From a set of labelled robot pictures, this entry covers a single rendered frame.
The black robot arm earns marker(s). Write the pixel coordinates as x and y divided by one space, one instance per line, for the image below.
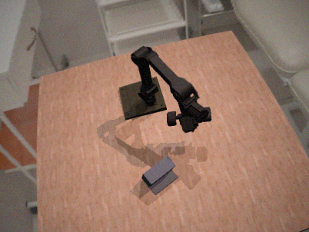
180 88

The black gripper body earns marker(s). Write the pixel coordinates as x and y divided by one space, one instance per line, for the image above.
172 117

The dark grey panel with round hole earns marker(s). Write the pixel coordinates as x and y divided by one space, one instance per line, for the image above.
160 175

